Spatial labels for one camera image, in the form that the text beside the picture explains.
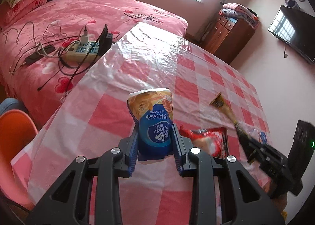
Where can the brown wooden cabinet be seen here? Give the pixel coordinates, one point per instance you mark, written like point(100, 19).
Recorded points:
point(226, 37)

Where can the red snack packet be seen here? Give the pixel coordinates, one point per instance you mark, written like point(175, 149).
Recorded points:
point(209, 138)

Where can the crushed blue white small carton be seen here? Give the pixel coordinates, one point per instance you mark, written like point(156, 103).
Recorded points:
point(261, 136)

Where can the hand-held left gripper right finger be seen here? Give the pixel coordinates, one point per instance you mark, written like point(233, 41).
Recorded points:
point(177, 151)

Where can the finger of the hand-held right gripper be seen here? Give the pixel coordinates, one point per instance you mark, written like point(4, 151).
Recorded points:
point(260, 158)
point(256, 145)

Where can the red checked plastic tablecloth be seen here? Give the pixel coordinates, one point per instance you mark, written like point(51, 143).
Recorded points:
point(152, 67)

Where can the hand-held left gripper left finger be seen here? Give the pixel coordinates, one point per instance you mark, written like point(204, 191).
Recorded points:
point(134, 151)

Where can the black phone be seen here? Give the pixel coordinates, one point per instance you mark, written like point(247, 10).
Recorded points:
point(33, 58)

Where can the folded pink blanket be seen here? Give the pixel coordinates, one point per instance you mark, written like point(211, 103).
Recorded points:
point(22, 8)

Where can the stack of folded blankets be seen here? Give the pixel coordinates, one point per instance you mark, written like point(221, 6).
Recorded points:
point(240, 13)

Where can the wall television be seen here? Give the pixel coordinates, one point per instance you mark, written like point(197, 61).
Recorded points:
point(292, 30)

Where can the beige power strip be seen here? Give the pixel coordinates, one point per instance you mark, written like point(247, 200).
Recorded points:
point(81, 51)

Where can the white charger plug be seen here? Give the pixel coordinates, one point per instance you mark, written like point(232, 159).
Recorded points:
point(85, 35)

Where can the orange plastic chair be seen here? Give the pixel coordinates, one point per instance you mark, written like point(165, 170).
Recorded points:
point(14, 156)

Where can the yellow black snack packet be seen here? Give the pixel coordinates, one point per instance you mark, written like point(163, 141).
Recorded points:
point(220, 103)

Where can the bed with pink sheet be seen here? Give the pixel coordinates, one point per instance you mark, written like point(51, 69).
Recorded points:
point(86, 13)

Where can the blue tissue pack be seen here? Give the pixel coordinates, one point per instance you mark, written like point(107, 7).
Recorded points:
point(153, 121)

